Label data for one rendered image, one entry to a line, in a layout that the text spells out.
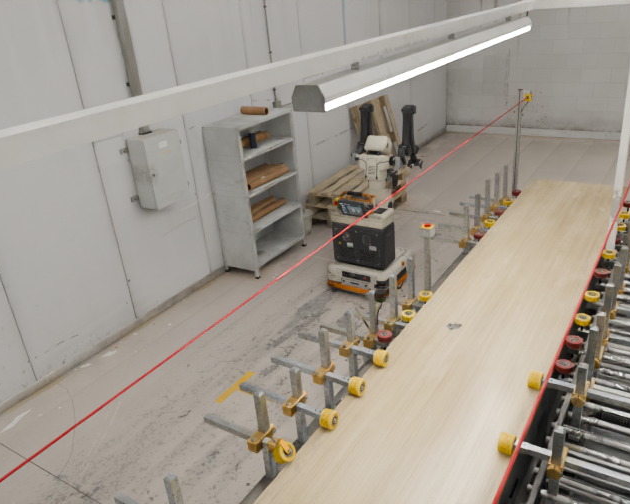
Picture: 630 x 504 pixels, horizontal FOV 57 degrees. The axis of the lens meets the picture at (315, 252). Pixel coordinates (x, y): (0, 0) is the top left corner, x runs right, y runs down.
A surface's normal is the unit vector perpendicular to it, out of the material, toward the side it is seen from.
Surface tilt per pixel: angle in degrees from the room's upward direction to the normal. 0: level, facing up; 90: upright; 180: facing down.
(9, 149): 90
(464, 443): 0
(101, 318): 90
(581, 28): 90
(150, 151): 90
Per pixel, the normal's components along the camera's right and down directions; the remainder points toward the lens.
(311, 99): -0.54, 0.39
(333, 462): -0.08, -0.91
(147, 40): 0.84, 0.16
